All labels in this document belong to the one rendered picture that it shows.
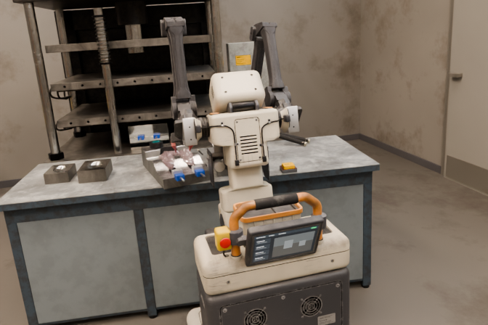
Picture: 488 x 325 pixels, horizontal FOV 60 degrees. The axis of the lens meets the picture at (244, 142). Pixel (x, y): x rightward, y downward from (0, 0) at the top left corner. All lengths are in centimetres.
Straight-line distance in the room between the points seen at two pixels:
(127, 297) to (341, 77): 417
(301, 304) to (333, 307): 13
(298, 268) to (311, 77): 428
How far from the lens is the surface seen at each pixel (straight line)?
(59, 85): 310
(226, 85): 171
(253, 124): 168
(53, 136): 310
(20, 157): 544
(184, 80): 183
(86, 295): 261
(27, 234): 250
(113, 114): 301
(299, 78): 557
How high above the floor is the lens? 154
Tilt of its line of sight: 15 degrees down
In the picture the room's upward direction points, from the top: 4 degrees counter-clockwise
